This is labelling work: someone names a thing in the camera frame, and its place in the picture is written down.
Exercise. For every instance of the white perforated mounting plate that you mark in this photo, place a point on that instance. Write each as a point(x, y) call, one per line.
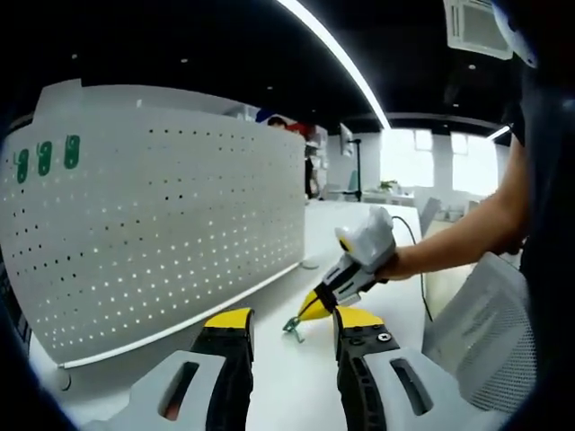
point(157, 233)

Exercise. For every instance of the long ceiling light strip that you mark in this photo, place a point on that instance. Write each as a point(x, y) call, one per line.
point(341, 54)

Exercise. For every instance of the person's right hand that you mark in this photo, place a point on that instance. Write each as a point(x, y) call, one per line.
point(393, 269)

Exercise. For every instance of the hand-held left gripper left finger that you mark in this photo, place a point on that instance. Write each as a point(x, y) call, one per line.
point(224, 381)

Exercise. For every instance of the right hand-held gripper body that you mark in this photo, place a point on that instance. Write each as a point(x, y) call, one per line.
point(373, 242)

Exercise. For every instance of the green hook assembly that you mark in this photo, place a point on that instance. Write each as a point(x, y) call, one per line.
point(45, 158)
point(292, 324)
point(21, 165)
point(72, 152)

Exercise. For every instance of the green potted plant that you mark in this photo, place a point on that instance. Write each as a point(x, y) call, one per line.
point(388, 185)

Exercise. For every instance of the white worn device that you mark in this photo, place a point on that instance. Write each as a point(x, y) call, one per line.
point(516, 36)

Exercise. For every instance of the black floor stand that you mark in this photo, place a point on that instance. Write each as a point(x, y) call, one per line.
point(358, 170)

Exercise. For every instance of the operator in striped shirt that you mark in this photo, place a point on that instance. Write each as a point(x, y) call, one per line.
point(548, 202)

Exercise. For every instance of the ceiling air vent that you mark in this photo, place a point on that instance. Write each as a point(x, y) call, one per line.
point(471, 27)

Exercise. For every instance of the white round disc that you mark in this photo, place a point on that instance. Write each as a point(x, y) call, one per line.
point(310, 264)

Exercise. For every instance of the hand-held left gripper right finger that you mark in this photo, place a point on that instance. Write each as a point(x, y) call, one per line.
point(359, 386)

